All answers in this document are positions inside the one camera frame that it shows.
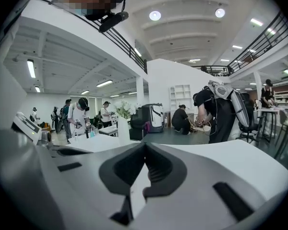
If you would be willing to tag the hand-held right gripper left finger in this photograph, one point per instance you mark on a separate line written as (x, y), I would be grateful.
(62, 195)

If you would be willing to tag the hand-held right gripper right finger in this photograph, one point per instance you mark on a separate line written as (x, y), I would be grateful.
(206, 166)

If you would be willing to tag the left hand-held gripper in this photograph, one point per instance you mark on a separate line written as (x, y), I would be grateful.
(26, 126)

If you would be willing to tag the wicker chair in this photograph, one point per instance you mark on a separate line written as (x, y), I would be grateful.
(201, 128)

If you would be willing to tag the black office chair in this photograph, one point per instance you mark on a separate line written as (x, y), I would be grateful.
(248, 128)

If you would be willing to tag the ceiling tube light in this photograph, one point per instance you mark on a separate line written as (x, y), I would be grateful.
(31, 68)

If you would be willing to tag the white table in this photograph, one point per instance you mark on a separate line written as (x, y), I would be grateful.
(98, 145)

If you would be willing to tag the grey backpack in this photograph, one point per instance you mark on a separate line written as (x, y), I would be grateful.
(240, 106)

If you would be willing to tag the black and white wheeled case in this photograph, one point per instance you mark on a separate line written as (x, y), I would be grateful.
(156, 117)

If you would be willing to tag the white shelf unit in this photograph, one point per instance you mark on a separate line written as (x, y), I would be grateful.
(180, 95)

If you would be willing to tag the white vase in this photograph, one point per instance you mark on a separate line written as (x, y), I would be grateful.
(123, 130)

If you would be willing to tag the white flowers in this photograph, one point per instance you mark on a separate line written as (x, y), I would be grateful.
(124, 109)

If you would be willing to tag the black balcony railing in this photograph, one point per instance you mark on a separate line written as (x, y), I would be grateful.
(261, 47)
(124, 44)

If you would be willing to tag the round ceiling lamp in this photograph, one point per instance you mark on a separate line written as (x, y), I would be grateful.
(155, 15)
(220, 13)

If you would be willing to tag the black head-worn camera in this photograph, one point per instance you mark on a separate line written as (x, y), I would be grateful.
(112, 20)

